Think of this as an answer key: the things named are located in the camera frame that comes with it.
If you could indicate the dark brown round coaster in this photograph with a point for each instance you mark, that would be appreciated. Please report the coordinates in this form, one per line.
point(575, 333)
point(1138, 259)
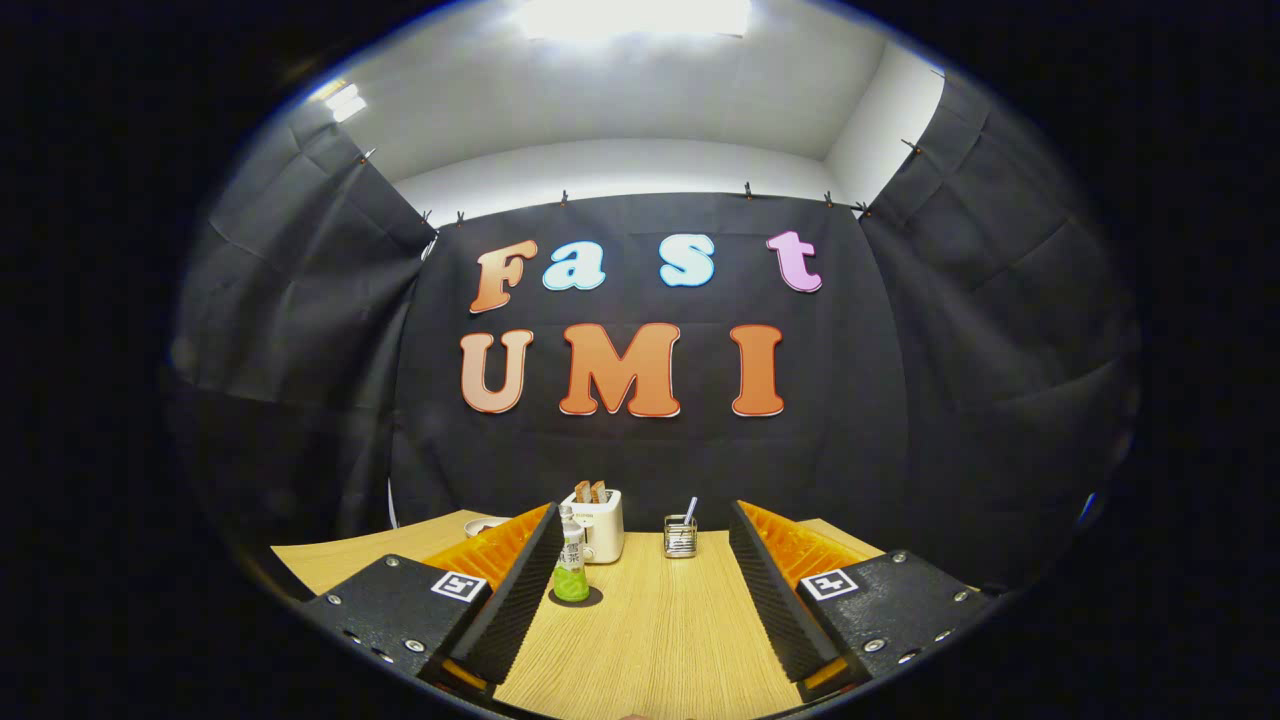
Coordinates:
point(595, 598)

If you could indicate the toast slices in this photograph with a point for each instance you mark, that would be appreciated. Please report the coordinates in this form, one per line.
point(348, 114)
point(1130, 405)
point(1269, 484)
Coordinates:
point(590, 492)

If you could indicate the black backdrop cloth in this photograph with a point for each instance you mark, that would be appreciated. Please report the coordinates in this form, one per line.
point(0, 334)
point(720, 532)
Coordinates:
point(880, 400)

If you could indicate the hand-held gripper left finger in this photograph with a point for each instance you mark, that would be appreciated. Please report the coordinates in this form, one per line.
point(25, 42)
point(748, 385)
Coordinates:
point(520, 595)

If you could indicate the large ceiling light panel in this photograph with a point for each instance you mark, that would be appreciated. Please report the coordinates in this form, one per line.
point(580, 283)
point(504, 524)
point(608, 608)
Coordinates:
point(630, 18)

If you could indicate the small ceiling light panel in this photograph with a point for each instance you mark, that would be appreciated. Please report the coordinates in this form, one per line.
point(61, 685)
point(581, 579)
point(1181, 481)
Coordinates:
point(345, 102)

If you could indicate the cream white toaster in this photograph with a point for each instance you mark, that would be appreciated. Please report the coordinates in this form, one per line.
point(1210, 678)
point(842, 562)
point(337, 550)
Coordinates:
point(604, 530)

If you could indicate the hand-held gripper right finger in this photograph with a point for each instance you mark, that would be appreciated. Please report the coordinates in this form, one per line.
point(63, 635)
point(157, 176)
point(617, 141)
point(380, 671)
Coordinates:
point(770, 595)

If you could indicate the pen with blue barrel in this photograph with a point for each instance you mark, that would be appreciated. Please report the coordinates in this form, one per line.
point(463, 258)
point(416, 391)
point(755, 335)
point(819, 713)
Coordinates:
point(690, 508)

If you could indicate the wooden table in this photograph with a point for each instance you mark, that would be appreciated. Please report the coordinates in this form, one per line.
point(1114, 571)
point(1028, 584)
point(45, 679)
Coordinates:
point(660, 640)

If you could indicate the small round white plate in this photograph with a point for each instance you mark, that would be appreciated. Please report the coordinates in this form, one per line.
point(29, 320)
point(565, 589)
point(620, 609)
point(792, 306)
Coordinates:
point(485, 525)

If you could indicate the clear juice bottle green label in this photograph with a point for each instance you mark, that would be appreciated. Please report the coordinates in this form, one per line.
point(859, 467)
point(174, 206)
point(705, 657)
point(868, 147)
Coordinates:
point(571, 565)

